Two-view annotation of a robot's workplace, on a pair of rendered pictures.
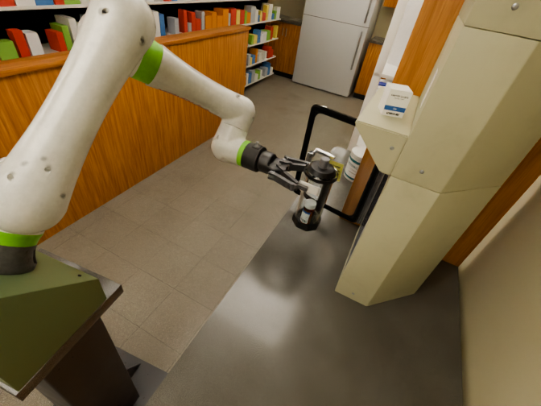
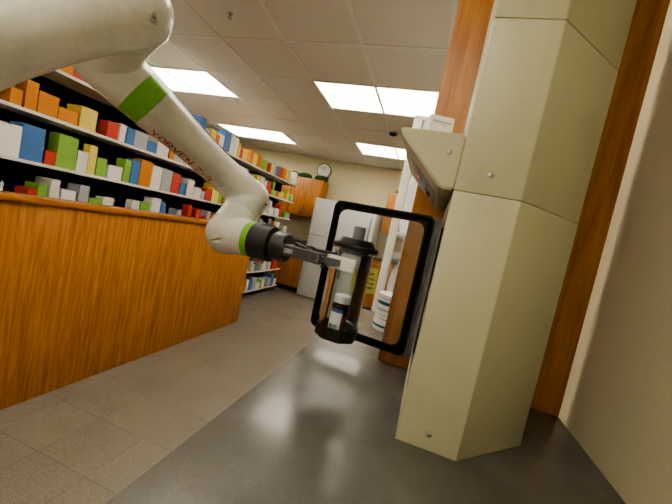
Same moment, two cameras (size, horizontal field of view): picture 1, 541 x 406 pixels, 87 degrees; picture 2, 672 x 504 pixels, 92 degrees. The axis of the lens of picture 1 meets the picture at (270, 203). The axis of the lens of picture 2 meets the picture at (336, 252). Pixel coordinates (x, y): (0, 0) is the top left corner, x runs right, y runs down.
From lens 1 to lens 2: 0.45 m
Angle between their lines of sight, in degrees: 36
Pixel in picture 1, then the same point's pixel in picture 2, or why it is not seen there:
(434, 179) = (508, 182)
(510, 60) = (546, 38)
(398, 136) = (453, 136)
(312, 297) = (359, 447)
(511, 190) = (580, 279)
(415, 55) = not seen: hidden behind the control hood
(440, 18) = (455, 113)
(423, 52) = not seen: hidden behind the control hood
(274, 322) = (288, 486)
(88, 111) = (46, 22)
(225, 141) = (226, 217)
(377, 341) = not seen: outside the picture
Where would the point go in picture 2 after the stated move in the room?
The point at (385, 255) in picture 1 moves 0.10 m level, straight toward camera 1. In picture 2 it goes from (469, 328) to (463, 340)
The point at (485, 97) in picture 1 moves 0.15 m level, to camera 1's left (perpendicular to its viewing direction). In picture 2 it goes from (536, 76) to (451, 53)
